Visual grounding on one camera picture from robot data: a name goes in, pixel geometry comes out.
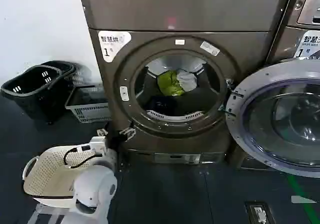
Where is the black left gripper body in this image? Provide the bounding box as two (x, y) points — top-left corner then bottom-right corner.
(106, 131), (123, 150)

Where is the grey slotted plastic crate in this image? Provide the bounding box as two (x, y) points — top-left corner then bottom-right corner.
(64, 84), (112, 124)

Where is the dark navy garment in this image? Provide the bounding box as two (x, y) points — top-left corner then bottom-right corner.
(146, 96), (179, 115)

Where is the green garment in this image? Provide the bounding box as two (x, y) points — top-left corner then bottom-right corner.
(156, 70), (186, 97)

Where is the white perforated laundry basket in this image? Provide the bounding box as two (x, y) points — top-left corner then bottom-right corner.
(21, 143), (101, 209)

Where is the large black plastic basket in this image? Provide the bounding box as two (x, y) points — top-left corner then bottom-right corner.
(0, 64), (76, 125)

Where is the dark grey garment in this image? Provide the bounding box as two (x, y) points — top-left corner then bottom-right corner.
(174, 87), (221, 115)

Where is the pale grey garment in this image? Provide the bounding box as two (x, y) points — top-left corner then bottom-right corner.
(176, 69), (199, 92)

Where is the white number label sticker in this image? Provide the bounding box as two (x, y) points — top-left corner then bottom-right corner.
(97, 31), (132, 64)

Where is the grey basket stand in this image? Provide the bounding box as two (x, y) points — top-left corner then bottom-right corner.
(26, 203), (76, 224)

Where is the round glass dryer door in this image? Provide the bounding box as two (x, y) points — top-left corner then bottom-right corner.
(225, 58), (320, 178)

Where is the black floor socket box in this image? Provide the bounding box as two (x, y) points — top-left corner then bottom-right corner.
(244, 201), (276, 224)

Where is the grey dryer with control panel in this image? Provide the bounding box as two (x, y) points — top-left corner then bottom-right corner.
(264, 0), (320, 171)

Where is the white blue label sticker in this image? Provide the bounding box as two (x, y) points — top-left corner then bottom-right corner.
(295, 30), (320, 60)

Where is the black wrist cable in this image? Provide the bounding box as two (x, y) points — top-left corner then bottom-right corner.
(63, 145), (104, 170)

